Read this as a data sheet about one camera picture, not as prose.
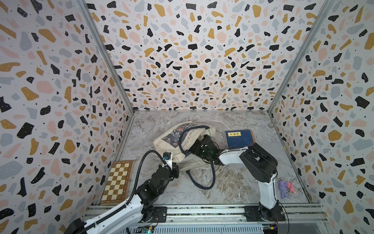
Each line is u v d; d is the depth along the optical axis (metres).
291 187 0.81
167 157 0.67
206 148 0.76
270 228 0.72
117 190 0.79
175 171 0.70
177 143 0.86
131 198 0.54
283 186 0.81
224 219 0.73
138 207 0.55
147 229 0.70
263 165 0.54
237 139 1.01
